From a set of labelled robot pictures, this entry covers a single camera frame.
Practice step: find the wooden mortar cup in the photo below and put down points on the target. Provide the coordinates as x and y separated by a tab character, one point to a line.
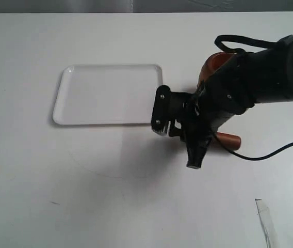
212	64

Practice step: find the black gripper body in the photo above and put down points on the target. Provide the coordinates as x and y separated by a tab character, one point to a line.
220	97

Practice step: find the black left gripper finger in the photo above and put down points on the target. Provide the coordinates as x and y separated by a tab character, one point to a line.
196	151

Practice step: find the white rectangular plastic tray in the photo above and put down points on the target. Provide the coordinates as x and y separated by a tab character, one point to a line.
106	95

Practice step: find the brown wooden pestle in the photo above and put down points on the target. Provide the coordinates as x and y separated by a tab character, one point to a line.
230	141

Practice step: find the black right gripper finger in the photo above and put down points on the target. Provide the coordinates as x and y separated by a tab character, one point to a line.
160	119

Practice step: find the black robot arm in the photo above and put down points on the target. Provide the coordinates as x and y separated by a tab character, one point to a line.
244	72

